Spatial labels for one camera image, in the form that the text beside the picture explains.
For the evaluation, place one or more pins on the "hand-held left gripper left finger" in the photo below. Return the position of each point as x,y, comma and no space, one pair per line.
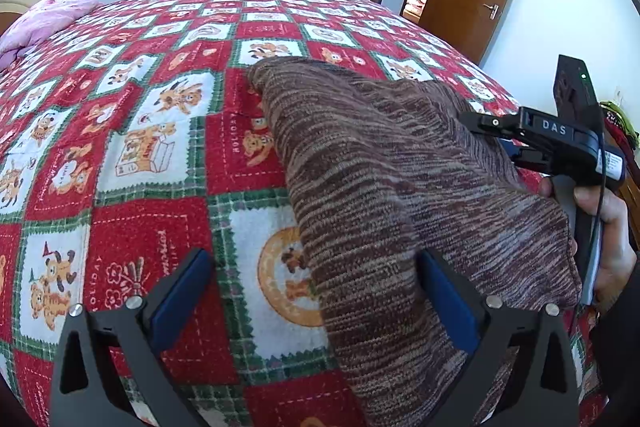
180,302

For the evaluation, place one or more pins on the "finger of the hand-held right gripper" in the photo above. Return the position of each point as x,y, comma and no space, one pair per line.
522,156
492,124

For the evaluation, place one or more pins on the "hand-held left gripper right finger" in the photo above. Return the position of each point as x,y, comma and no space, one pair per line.
445,302

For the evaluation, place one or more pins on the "brown striped knitted sweater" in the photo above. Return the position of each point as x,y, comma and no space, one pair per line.
375,167

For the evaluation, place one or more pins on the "person's right forearm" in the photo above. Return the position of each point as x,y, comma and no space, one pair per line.
620,337

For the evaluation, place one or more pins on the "colourful clothes pile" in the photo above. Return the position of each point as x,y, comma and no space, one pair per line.
622,124

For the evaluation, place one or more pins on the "person's right hand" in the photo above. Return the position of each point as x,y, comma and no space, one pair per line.
612,232

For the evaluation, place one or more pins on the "red teddy bear printed blanket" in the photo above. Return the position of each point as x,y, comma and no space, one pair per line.
150,72

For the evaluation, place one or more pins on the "pink pillow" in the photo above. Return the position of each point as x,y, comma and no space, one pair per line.
45,17

